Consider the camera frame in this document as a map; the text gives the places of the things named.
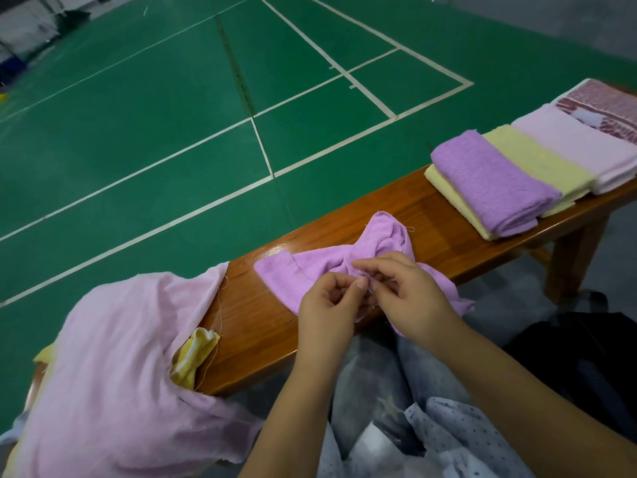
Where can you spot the person's left hand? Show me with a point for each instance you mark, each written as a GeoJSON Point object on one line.
{"type": "Point", "coordinates": [328, 323]}

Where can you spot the person's right hand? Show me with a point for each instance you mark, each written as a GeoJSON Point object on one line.
{"type": "Point", "coordinates": [413, 298]}

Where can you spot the purple towel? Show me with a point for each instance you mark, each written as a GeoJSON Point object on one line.
{"type": "Point", "coordinates": [299, 269]}
{"type": "Point", "coordinates": [493, 179]}

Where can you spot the pale yellow towel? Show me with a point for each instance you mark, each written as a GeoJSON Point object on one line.
{"type": "Point", "coordinates": [44, 355]}
{"type": "Point", "coordinates": [542, 164]}
{"type": "Point", "coordinates": [448, 194]}

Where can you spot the yellow white striped cloth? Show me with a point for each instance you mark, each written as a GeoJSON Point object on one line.
{"type": "Point", "coordinates": [194, 355]}

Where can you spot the light pink towel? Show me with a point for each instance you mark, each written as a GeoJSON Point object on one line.
{"type": "Point", "coordinates": [577, 144]}
{"type": "Point", "coordinates": [119, 383]}

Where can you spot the red patterned towel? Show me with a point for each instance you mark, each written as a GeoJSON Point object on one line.
{"type": "Point", "coordinates": [612, 104]}

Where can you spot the person's left forearm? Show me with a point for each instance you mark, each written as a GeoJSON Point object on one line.
{"type": "Point", "coordinates": [294, 433]}

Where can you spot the person's right forearm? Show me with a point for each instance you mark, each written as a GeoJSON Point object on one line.
{"type": "Point", "coordinates": [537, 413]}

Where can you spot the person's grey trousers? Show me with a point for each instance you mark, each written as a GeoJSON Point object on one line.
{"type": "Point", "coordinates": [363, 383]}

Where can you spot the brown wooden bench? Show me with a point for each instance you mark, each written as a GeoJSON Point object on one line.
{"type": "Point", "coordinates": [249, 333]}

